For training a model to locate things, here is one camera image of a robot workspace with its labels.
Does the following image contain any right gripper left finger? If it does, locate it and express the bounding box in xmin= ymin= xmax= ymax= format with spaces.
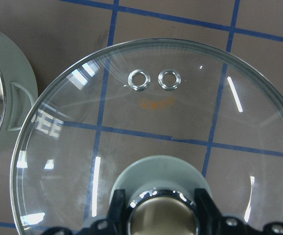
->
xmin=90 ymin=189 xmax=129 ymax=235

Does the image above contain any pale green electric pot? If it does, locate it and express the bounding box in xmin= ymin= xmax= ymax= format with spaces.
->
xmin=0 ymin=31 xmax=38 ymax=153

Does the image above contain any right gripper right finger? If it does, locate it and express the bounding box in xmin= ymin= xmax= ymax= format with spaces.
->
xmin=192 ymin=187 xmax=245 ymax=235

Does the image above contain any glass pot lid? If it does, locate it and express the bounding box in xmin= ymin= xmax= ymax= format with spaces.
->
xmin=10 ymin=39 xmax=283 ymax=235

